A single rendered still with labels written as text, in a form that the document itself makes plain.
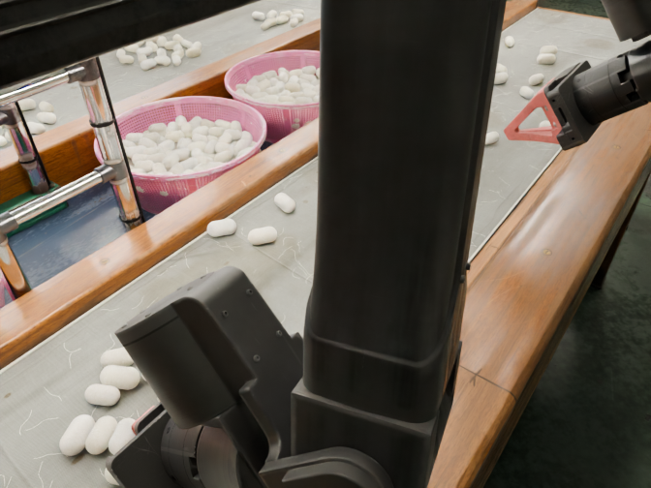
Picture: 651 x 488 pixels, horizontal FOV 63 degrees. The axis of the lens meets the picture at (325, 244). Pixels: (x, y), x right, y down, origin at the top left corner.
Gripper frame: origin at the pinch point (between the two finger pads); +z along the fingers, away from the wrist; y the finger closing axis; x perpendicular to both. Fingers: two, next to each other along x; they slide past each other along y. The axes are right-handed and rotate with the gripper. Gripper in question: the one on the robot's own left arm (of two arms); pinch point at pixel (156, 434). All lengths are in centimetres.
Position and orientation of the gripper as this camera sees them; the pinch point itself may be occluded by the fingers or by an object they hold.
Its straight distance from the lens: 46.5
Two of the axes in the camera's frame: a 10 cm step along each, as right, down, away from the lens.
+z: -5.8, 2.2, 7.8
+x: 5.4, 8.3, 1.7
